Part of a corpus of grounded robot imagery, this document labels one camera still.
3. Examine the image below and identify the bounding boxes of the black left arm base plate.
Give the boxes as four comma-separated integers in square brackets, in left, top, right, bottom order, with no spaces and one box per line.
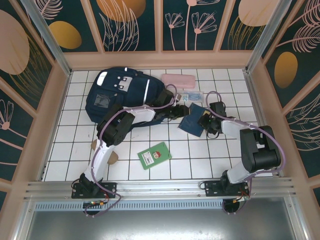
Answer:
[71,181,118,200]

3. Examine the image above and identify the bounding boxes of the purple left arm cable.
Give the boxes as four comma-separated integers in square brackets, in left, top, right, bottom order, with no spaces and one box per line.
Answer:
[84,84,179,219]

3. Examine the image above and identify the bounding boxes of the clear plastic ruler pack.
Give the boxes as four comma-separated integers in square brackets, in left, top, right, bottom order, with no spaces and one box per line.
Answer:
[174,91,205,103]

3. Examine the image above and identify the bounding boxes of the perforated metal cable tray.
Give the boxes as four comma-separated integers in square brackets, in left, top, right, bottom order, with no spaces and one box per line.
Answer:
[33,201,296,211]

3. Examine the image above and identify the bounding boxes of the pink pencil case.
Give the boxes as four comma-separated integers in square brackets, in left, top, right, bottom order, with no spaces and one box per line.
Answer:
[161,73,196,89]

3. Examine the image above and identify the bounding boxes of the aluminium corner post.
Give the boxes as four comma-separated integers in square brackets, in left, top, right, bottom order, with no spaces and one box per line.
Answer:
[245,0,294,74]
[20,0,73,77]

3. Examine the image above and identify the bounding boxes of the tan cork pencil pouch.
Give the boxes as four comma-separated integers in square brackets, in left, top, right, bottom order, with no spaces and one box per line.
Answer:
[90,139,119,165]

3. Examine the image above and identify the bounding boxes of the navy blue backpack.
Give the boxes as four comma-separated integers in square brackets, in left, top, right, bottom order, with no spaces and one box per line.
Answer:
[84,66,176,129]

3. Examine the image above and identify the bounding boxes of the green notebook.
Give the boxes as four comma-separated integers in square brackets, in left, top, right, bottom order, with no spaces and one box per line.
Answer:
[137,141,173,171]

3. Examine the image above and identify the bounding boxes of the aluminium mounting rail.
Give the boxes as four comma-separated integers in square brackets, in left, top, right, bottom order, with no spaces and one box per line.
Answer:
[23,176,299,201]

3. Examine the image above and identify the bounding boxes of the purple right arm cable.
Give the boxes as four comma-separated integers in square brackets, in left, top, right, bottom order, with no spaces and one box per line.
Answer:
[204,90,286,216]

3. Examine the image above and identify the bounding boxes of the dark blue notebook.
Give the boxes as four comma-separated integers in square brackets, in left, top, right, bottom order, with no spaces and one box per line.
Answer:
[177,102,211,138]

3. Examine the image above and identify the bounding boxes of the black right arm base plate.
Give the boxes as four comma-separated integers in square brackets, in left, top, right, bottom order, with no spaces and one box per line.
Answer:
[204,180,251,199]

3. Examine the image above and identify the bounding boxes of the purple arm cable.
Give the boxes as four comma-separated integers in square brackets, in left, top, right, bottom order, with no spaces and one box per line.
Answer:
[204,90,286,216]
[84,84,179,219]

